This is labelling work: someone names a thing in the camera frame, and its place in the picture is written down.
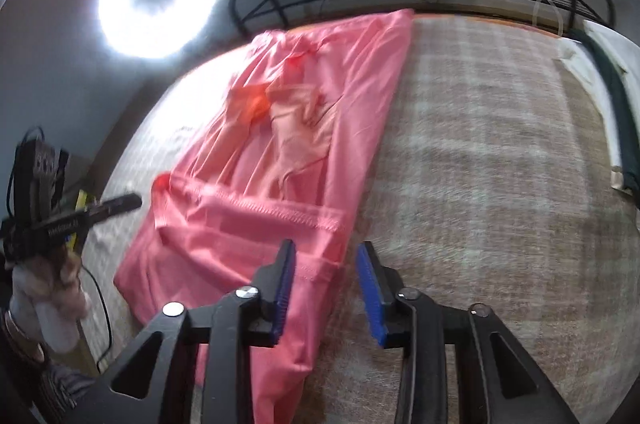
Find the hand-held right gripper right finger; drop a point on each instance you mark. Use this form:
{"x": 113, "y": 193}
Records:
{"x": 370, "y": 294}

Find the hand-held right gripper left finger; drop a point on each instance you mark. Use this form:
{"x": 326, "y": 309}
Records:
{"x": 285, "y": 284}

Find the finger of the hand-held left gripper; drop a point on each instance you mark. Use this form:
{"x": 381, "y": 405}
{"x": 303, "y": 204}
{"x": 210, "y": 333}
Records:
{"x": 120, "y": 203}

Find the pink t-shirt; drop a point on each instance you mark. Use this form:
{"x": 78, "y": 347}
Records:
{"x": 300, "y": 129}

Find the person's left forearm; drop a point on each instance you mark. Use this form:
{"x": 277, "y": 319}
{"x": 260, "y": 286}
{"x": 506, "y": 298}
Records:
{"x": 55, "y": 389}

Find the person's left hand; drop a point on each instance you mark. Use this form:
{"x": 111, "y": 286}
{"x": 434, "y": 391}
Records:
{"x": 55, "y": 299}

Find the plaid bed blanket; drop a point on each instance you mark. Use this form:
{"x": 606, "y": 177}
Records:
{"x": 475, "y": 154}

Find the light grey folded garment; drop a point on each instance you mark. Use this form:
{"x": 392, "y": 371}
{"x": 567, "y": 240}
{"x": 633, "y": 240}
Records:
{"x": 582, "y": 67}

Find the white folded garment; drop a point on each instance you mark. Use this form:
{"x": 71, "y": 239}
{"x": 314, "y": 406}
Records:
{"x": 610, "y": 39}

